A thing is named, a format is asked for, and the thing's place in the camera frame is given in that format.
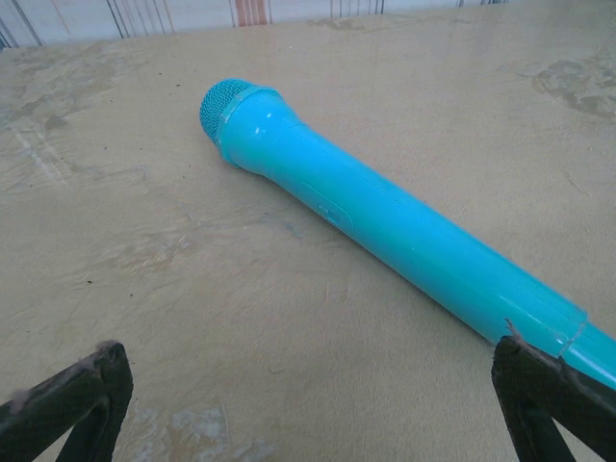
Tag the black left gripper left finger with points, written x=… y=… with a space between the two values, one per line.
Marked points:
x=58 y=414

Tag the blue toy microphone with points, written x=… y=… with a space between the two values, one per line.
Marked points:
x=385 y=231

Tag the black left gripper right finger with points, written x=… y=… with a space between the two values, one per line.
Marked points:
x=553 y=414

